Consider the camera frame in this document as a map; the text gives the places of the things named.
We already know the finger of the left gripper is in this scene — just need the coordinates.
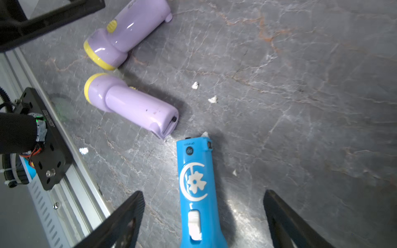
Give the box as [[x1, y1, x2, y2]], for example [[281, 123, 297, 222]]
[[1, 0, 105, 53]]

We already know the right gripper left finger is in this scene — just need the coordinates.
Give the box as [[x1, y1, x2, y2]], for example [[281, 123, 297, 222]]
[[76, 191, 145, 248]]

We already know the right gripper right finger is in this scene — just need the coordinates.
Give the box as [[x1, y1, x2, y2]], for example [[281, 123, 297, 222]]
[[263, 190, 333, 248]]

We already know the blue flashlight white logo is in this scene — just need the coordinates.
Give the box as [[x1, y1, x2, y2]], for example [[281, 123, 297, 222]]
[[176, 136, 228, 248]]

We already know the purple flashlight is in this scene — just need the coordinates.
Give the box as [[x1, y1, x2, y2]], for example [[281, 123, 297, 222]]
[[83, 0, 173, 71], [84, 73, 179, 139]]

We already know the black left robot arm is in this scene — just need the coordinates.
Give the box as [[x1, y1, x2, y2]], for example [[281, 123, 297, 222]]
[[1, 1, 105, 191]]

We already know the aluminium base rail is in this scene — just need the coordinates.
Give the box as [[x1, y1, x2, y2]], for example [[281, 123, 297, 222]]
[[1, 48, 111, 248]]

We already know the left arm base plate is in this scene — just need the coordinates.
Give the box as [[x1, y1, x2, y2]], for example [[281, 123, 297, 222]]
[[14, 87, 73, 191]]

